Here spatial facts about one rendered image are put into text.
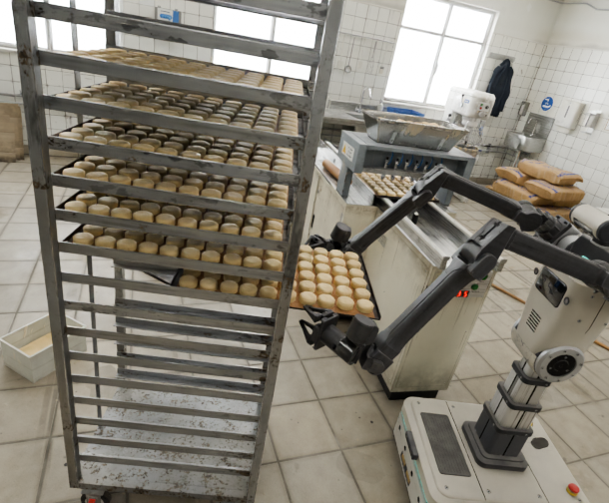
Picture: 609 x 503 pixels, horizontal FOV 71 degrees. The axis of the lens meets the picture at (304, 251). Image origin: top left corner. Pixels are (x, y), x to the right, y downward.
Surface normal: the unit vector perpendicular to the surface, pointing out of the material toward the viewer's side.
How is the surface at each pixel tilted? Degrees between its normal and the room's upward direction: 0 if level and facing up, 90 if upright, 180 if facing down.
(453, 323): 90
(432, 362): 90
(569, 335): 101
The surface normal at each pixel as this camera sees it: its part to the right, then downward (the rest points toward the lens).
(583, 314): 0.01, 0.45
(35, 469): 0.16, -0.88
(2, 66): 0.32, 0.48
